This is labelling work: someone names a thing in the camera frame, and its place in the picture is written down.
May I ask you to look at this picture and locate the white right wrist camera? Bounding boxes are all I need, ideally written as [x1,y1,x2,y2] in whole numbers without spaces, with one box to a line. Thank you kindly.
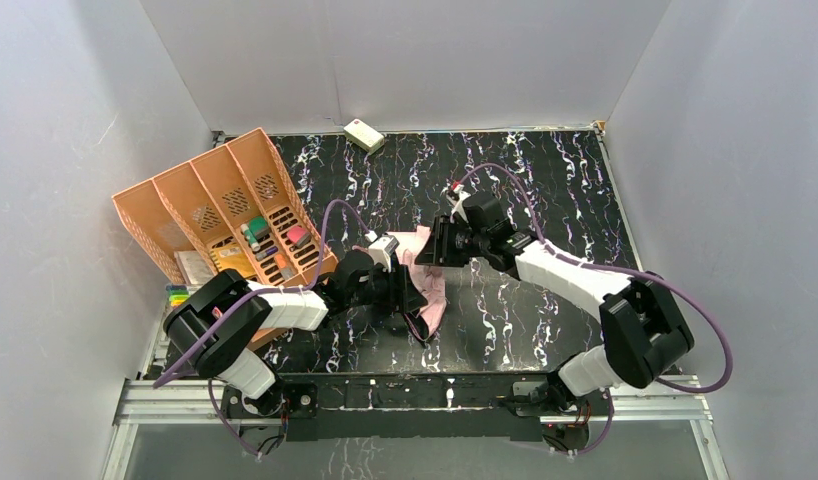
[445,181,471,224]

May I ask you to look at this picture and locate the white paper pad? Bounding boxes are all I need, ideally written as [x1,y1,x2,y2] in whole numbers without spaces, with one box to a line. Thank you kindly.
[174,250,216,285]

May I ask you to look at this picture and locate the aluminium frame rail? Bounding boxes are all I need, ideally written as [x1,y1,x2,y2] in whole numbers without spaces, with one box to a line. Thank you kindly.
[100,291,732,480]

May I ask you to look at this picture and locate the black and pink folding umbrella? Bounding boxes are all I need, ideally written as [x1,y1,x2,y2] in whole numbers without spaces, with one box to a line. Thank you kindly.
[389,225,447,342]

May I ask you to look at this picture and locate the yellow notebook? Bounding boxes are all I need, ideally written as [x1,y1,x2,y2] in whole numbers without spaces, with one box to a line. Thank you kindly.
[209,242,257,279]

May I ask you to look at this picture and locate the colourful marker set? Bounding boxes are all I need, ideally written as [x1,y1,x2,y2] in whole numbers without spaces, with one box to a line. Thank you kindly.
[165,284,191,308]

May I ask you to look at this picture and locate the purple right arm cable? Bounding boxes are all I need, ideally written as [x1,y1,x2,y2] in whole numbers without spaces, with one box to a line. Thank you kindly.
[458,162,735,457]

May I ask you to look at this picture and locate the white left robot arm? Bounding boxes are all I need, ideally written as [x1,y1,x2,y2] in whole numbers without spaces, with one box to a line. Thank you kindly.
[154,250,428,399]

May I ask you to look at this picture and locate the orange plastic desk organizer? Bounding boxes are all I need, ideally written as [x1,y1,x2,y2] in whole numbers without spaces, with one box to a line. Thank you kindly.
[111,127,341,352]

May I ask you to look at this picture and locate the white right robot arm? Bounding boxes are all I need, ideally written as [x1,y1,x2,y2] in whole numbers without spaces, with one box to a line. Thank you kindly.
[419,188,694,399]

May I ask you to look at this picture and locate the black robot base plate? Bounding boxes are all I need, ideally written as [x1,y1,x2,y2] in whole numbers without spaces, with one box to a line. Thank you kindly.
[218,372,609,448]

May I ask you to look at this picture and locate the white small box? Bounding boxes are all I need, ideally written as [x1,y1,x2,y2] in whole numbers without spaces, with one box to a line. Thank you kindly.
[343,119,385,153]

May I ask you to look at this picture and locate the pink eraser block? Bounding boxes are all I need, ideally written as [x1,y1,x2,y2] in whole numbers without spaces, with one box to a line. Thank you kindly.
[285,225,311,248]

